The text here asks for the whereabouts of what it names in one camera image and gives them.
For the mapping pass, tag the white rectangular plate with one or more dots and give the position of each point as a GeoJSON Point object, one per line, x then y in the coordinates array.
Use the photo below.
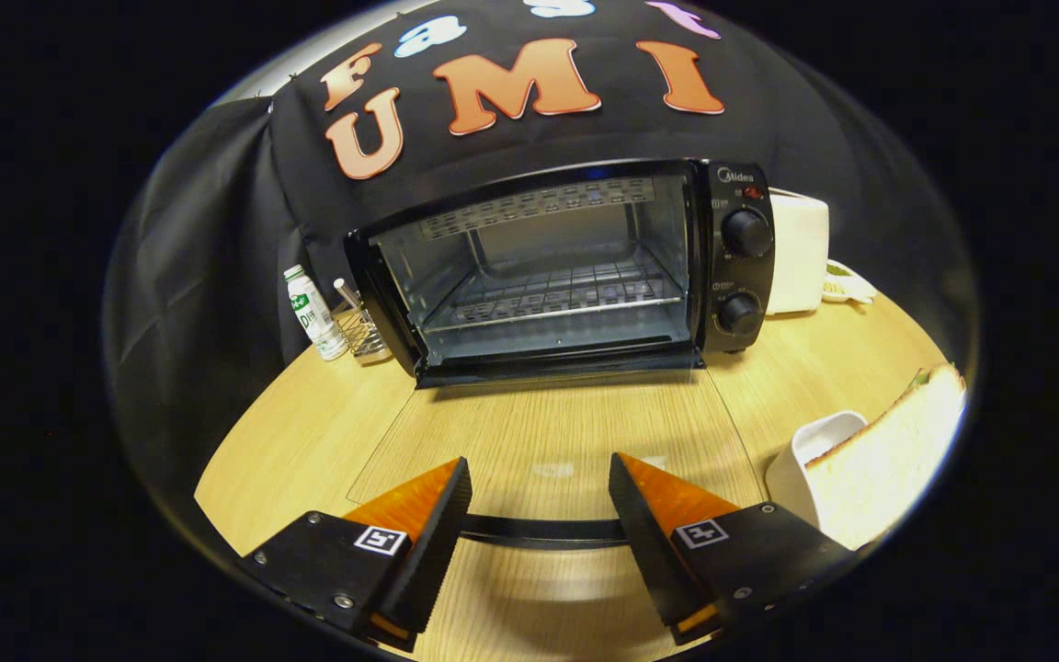
{"type": "Point", "coordinates": [814, 446]}

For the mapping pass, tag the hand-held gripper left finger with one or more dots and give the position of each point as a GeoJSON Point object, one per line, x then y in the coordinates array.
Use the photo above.
{"type": "Point", "coordinates": [433, 552]}

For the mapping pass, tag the black toaster oven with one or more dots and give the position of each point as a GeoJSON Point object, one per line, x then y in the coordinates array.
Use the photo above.
{"type": "Point", "coordinates": [741, 267]}

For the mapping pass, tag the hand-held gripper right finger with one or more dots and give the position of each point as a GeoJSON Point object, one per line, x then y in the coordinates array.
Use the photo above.
{"type": "Point", "coordinates": [644, 542]}

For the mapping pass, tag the lettuce sandwich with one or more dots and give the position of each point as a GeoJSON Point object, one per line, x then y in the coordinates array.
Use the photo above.
{"type": "Point", "coordinates": [888, 460]}

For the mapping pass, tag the small white dish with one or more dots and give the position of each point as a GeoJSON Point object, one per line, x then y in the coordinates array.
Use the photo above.
{"type": "Point", "coordinates": [847, 285]}

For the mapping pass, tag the white pop-up toaster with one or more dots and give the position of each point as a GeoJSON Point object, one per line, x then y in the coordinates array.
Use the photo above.
{"type": "Point", "coordinates": [798, 257]}

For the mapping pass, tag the white bottle green label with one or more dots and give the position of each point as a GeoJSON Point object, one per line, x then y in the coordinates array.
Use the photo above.
{"type": "Point", "coordinates": [313, 317]}

